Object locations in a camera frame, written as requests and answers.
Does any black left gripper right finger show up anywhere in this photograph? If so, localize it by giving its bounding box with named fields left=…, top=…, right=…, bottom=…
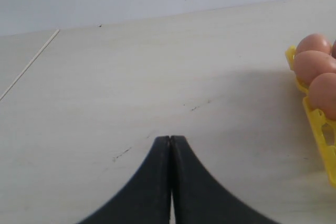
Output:
left=170, top=136, right=276, bottom=224

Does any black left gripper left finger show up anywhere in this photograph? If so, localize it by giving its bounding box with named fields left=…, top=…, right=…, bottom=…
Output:
left=81, top=136, right=171, bottom=224

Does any brown egg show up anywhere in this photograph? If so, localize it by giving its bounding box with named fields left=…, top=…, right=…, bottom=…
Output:
left=331, top=40, right=336, bottom=58
left=293, top=50, right=335, bottom=85
left=308, top=73, right=335, bottom=121

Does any brown egg tray corner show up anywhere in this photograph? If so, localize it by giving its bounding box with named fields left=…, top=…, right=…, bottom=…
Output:
left=296, top=33, right=332, bottom=55

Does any yellow plastic egg tray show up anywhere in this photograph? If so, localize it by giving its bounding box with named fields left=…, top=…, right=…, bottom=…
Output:
left=285, top=45, right=336, bottom=187

